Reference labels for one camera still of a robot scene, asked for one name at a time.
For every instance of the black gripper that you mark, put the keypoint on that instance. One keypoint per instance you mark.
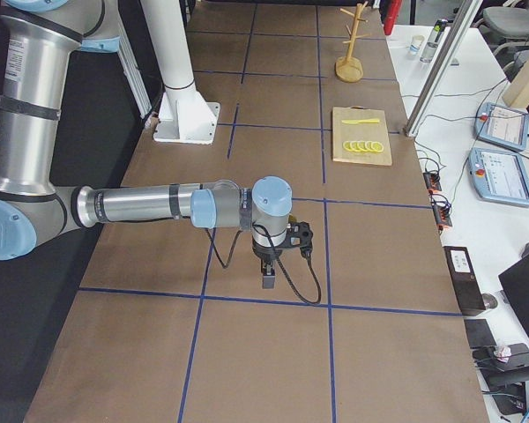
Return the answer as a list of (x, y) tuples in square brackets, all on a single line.
[(263, 254)]

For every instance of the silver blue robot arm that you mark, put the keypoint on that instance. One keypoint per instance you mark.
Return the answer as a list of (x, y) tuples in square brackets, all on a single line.
[(43, 34)]

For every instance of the wooden cup storage rack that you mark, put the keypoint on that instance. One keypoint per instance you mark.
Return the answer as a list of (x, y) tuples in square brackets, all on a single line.
[(348, 68)]

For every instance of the white paper cup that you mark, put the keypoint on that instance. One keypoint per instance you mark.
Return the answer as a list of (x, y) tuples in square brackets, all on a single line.
[(416, 44)]

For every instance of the wooden cutting board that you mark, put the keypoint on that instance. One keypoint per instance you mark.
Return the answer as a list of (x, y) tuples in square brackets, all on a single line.
[(350, 143)]

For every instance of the yellow plastic knife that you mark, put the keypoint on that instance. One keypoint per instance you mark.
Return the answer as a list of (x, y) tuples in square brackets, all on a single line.
[(360, 121)]

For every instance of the orange black adapter near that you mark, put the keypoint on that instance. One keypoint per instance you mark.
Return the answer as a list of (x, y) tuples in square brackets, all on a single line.
[(442, 212)]

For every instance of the orange black adapter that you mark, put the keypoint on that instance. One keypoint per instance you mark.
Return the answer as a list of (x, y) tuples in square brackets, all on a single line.
[(432, 181), (442, 212)]

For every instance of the orange black adapter far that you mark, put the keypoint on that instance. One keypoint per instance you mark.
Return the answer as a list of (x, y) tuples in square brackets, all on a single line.
[(432, 181)]

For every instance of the black box with label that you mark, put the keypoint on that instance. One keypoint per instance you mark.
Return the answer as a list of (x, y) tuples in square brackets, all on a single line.
[(464, 281)]

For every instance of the teach pendant near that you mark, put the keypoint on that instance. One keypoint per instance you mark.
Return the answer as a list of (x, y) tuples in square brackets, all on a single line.
[(499, 176)]

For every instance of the teach pendant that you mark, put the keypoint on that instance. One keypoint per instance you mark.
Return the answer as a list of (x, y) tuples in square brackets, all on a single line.
[(502, 126), (499, 176)]

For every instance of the teach pendant far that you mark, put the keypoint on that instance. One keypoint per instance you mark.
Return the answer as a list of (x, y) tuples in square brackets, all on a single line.
[(502, 126)]

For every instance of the clear water bottle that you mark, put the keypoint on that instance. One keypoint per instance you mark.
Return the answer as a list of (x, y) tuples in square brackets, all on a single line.
[(433, 41)]

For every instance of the grey office chair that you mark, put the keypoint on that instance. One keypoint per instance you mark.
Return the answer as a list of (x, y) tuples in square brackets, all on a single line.
[(510, 24)]

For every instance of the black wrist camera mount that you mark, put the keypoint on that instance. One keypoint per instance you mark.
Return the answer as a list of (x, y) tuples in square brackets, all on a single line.
[(298, 236)]

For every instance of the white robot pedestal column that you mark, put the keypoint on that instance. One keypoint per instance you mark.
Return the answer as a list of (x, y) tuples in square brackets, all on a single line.
[(184, 115)]

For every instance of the aluminium frame post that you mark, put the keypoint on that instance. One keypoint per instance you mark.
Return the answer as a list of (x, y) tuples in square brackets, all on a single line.
[(461, 24)]

